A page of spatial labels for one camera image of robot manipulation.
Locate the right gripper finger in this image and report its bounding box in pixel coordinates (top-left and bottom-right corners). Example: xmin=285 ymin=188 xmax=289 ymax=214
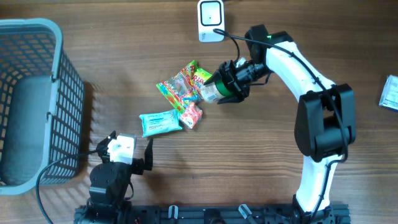
xmin=217 ymin=94 xmax=246 ymax=105
xmin=204 ymin=67 xmax=228 ymax=86

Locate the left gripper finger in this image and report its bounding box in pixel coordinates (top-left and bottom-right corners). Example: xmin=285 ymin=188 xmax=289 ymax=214
xmin=144 ymin=138 xmax=154 ymax=170
xmin=96 ymin=131 xmax=116 ymax=149

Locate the green lid spice jar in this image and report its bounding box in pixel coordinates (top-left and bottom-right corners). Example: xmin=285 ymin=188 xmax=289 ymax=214
xmin=198 ymin=80 xmax=233 ymax=103

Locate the teal wet wipes pack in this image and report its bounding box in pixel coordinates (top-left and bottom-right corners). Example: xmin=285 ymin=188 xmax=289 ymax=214
xmin=139 ymin=109 xmax=183 ymax=138

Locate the Haribo candy bag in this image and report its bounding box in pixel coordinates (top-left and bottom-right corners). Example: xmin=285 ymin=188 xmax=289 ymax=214
xmin=156 ymin=60 xmax=212 ymax=114

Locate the Kleenex tissue pack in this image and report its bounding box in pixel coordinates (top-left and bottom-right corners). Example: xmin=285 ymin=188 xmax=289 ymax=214
xmin=179 ymin=102 xmax=203 ymax=129

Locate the white paper box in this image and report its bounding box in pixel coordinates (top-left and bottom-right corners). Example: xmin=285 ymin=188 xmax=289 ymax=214
xmin=379 ymin=75 xmax=398 ymax=111

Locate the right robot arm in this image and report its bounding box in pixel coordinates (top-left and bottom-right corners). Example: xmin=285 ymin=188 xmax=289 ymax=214
xmin=205 ymin=25 xmax=356 ymax=223

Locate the white barcode scanner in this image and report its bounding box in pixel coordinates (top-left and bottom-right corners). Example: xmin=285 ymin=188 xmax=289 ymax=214
xmin=197 ymin=0 xmax=225 ymax=43

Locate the grey plastic basket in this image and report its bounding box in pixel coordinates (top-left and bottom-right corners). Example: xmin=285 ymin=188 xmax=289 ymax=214
xmin=1 ymin=18 xmax=85 ymax=195

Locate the left black cable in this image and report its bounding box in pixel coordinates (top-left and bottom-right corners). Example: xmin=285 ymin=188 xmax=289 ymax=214
xmin=35 ymin=150 xmax=100 ymax=224

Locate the black cable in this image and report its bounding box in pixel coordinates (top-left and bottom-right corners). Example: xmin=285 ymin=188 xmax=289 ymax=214
xmin=35 ymin=150 xmax=100 ymax=224
xmin=213 ymin=28 xmax=351 ymax=218

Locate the right black cable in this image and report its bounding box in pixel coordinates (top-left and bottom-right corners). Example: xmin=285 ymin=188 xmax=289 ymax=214
xmin=213 ymin=28 xmax=351 ymax=218

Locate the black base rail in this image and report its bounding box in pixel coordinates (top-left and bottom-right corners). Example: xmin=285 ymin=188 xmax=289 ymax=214
xmin=73 ymin=203 xmax=351 ymax=224

